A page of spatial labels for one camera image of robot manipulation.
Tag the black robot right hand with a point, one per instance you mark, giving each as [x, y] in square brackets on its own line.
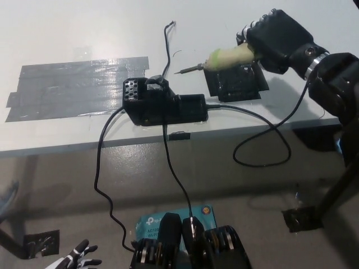
[280, 39]

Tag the black white robot left hand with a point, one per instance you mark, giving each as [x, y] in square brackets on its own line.
[82, 256]

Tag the black soldering station base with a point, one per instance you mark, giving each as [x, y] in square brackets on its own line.
[162, 110]

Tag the black robot torso blocks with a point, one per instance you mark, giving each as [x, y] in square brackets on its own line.
[171, 241]

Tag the black slanted stand leg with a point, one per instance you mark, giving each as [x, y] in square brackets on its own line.
[336, 193]
[12, 243]

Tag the teal tp-link box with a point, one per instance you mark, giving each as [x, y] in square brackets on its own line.
[147, 224]

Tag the small black tape strip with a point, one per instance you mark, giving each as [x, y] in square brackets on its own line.
[179, 136]

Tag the tape-wrapped soldering iron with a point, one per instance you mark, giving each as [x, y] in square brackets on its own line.
[230, 57]

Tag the grey blue floor object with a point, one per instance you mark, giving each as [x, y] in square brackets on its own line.
[8, 199]

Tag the grey duct tape patch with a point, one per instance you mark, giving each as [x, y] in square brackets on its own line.
[70, 88]

